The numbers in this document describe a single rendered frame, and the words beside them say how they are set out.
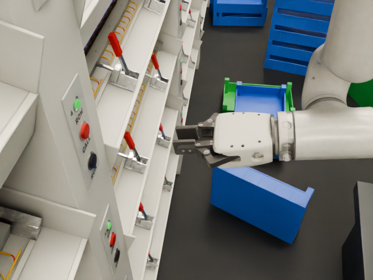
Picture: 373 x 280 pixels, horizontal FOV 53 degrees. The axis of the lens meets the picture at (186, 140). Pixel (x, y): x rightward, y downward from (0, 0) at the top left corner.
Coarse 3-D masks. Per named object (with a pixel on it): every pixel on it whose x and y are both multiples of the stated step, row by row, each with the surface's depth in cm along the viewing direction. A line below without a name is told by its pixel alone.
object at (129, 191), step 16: (160, 32) 101; (160, 48) 102; (176, 48) 104; (160, 64) 100; (144, 80) 93; (160, 96) 91; (144, 112) 86; (160, 112) 88; (128, 128) 81; (144, 128) 82; (144, 144) 79; (112, 176) 71; (128, 176) 73; (144, 176) 74; (128, 192) 70; (128, 208) 68; (128, 224) 66; (128, 240) 60
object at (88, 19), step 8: (80, 0) 32; (88, 0) 38; (96, 0) 39; (104, 0) 42; (112, 0) 48; (80, 8) 33; (88, 8) 37; (96, 8) 39; (104, 8) 44; (80, 16) 34; (88, 16) 36; (96, 16) 41; (80, 24) 34; (88, 24) 38; (96, 24) 42; (80, 32) 35; (88, 32) 39; (88, 40) 41
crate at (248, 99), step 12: (240, 84) 154; (240, 96) 161; (252, 96) 160; (264, 96) 160; (276, 96) 160; (240, 108) 158; (252, 108) 158; (264, 108) 157; (276, 108) 157; (276, 156) 145
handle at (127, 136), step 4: (128, 132) 69; (124, 136) 69; (128, 136) 69; (128, 140) 69; (132, 140) 70; (128, 144) 70; (132, 144) 70; (132, 148) 71; (136, 152) 72; (136, 156) 72; (132, 160) 73; (136, 160) 73
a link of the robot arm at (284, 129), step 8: (280, 112) 63; (288, 112) 63; (280, 120) 61; (288, 120) 61; (280, 128) 61; (288, 128) 61; (280, 136) 61; (288, 136) 60; (280, 144) 61; (288, 144) 61; (280, 152) 62; (288, 152) 62; (280, 160) 64; (288, 160) 62
